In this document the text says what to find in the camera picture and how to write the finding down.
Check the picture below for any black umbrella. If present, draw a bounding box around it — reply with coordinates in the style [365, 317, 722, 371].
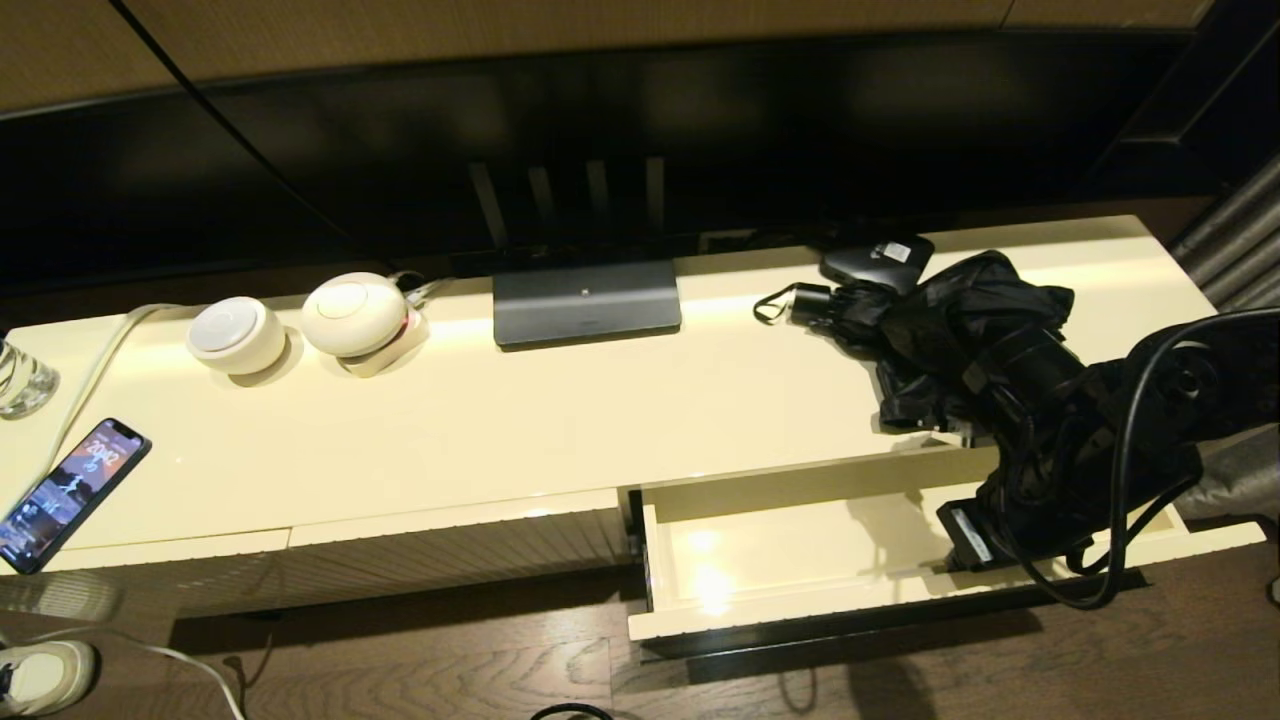
[752, 250, 1076, 433]

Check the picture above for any beige ribbed cabinet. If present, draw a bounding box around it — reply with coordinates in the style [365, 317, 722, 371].
[0, 215, 1280, 623]

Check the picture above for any grey rectangular television base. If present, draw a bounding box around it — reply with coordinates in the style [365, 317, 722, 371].
[493, 262, 683, 350]

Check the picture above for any white round device on base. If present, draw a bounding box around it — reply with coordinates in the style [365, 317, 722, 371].
[301, 273, 431, 379]

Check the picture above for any dark smartphone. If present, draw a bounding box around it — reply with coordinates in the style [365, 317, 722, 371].
[0, 419, 153, 575]

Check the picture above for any grey pleated curtain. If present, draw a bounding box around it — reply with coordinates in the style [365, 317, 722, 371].
[1165, 150, 1280, 523]

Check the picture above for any thin black wall cable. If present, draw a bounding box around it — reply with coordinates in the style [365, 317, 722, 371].
[108, 0, 353, 243]

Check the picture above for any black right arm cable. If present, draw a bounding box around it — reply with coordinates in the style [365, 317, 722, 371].
[1000, 308, 1280, 613]

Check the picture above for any white charging cable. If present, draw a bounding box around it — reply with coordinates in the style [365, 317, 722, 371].
[0, 305, 246, 720]

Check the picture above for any wide cream ribbed drawer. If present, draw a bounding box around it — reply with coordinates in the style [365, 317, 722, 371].
[627, 445, 1267, 661]

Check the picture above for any black flat screen television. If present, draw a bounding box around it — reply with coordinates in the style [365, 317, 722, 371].
[0, 32, 1216, 301]

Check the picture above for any white round speaker grey top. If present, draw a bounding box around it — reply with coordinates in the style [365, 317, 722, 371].
[187, 298, 288, 377]

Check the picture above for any black box with white label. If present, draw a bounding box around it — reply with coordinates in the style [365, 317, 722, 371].
[820, 235, 936, 291]

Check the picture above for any grey power cable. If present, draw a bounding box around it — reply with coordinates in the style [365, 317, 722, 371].
[395, 270, 456, 307]

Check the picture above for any white sneaker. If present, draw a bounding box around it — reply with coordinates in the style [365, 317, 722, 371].
[0, 641, 99, 719]

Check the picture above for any clear glass cup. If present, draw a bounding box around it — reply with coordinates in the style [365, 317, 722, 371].
[0, 338, 61, 420]

